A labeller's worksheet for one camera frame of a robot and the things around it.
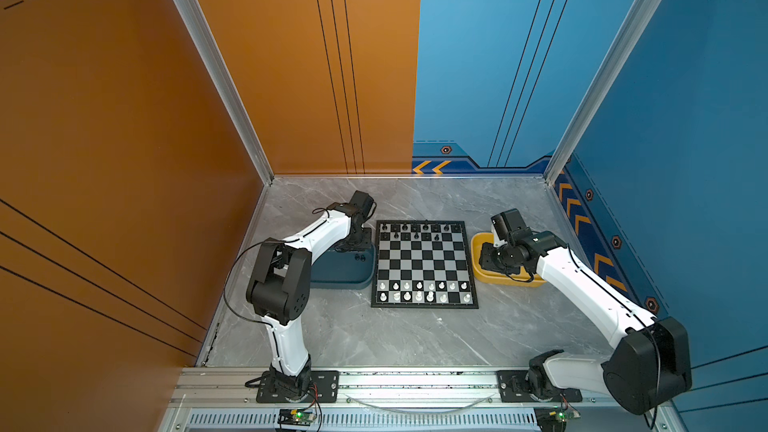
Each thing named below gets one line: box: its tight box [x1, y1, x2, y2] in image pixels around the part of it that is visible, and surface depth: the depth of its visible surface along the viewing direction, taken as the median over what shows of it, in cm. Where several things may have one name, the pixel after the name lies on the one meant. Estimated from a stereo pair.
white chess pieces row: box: [378, 280, 471, 303], surface depth 89 cm
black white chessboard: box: [371, 219, 479, 309], surface depth 94 cm
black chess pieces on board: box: [381, 220, 461, 241], surface depth 104 cm
